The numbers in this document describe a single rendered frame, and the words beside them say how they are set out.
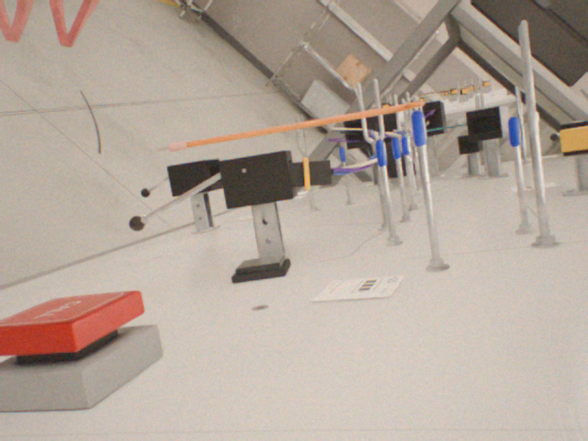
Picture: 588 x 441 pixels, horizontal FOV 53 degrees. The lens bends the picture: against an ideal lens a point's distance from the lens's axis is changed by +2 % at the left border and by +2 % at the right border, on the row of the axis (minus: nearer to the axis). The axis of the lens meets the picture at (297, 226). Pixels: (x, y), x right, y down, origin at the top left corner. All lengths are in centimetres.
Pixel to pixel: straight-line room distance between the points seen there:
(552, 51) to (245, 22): 695
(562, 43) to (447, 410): 132
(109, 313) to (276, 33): 788
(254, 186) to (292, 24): 761
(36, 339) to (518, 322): 20
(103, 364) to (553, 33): 133
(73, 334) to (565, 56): 133
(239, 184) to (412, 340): 26
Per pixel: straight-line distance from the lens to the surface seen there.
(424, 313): 29
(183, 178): 82
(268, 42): 813
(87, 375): 25
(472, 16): 142
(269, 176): 47
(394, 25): 790
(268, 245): 49
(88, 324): 25
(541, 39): 147
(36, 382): 26
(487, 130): 98
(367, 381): 22
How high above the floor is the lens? 128
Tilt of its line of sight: 18 degrees down
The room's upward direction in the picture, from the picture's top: 41 degrees clockwise
